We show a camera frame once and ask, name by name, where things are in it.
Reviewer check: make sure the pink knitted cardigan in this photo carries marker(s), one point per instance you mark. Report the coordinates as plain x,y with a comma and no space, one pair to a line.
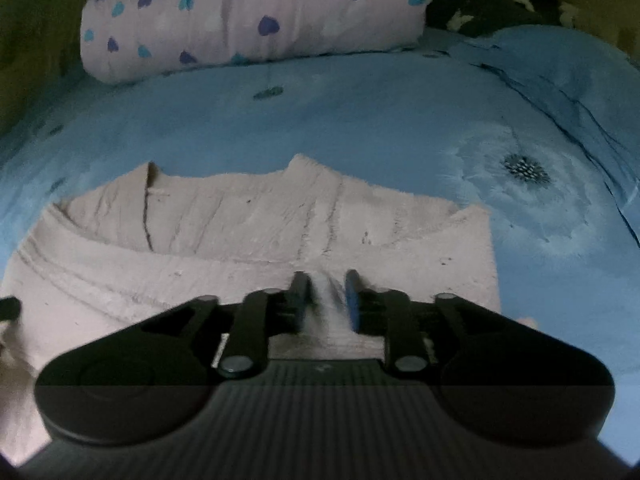
225,230

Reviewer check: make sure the blue dandelion-print bed sheet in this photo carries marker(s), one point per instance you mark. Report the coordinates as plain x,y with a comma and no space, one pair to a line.
350,120

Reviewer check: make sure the blue dandelion-print pillow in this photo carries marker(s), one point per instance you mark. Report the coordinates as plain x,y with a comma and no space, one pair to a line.
575,70

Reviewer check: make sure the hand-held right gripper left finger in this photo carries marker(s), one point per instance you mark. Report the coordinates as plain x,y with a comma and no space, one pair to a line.
299,305

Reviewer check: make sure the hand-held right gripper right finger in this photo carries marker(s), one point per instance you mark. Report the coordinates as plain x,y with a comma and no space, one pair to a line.
354,305

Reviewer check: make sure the dark cloth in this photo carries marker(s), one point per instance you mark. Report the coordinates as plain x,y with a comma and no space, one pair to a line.
500,5

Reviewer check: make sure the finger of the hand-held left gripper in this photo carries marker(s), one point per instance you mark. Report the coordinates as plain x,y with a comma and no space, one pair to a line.
9,308

